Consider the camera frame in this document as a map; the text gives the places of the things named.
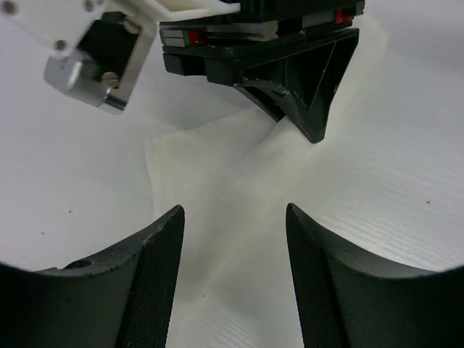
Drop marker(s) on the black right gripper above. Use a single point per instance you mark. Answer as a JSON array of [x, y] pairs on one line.
[[288, 57]]

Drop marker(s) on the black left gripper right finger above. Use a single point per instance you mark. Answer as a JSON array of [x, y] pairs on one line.
[[350, 297]]

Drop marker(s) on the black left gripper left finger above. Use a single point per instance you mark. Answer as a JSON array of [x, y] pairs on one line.
[[121, 296]]

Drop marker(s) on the white cloth napkin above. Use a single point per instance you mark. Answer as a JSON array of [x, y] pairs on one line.
[[231, 176]]

